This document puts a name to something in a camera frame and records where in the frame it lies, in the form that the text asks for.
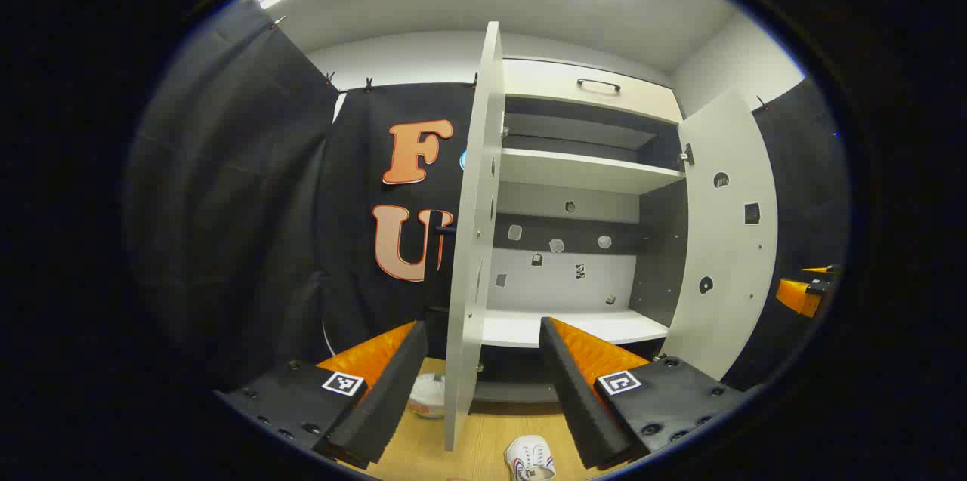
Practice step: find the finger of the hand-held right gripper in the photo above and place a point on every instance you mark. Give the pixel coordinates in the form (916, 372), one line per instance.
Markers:
(797, 297)
(822, 269)

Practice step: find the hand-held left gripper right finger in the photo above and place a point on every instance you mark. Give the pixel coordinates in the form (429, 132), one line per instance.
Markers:
(578, 398)

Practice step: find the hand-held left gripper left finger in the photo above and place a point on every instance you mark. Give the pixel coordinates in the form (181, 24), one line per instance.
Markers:
(385, 398)

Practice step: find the white cabinet door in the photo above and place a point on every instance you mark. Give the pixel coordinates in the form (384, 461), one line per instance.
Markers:
(725, 300)
(472, 239)

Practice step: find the white canvas shoe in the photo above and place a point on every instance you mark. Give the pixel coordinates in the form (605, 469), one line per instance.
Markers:
(529, 458)

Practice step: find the white shoe cabinet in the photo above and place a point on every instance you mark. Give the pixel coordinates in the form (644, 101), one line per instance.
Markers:
(559, 285)

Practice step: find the white cabinet shelf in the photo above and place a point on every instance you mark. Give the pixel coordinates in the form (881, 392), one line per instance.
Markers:
(582, 170)

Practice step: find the white cabinet drawer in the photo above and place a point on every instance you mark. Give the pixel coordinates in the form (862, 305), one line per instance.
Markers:
(544, 84)

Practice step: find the white round object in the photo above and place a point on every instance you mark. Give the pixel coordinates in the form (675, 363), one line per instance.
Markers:
(428, 396)

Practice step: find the black backdrop cloth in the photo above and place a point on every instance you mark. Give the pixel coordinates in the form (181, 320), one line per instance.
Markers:
(808, 186)
(249, 201)

